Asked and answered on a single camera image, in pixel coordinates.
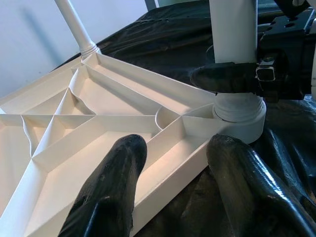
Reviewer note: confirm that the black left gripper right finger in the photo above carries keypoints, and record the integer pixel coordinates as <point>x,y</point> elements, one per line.
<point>247,192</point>

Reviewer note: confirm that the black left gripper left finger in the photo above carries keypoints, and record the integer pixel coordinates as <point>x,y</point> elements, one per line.
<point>113,187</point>

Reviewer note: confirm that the dark grey window frame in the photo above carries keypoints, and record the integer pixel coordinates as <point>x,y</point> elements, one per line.
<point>150,4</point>

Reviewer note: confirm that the black plastic table cover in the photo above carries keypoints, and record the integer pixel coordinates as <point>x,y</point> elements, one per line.
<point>172,37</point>

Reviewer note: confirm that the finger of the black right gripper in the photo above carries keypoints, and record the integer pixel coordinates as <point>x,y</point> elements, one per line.
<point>217,77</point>

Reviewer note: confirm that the white plastic table leg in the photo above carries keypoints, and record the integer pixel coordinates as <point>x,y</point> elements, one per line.
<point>233,32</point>
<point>74,24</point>

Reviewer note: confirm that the white plastic table top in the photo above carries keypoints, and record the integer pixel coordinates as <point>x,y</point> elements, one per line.
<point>111,98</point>

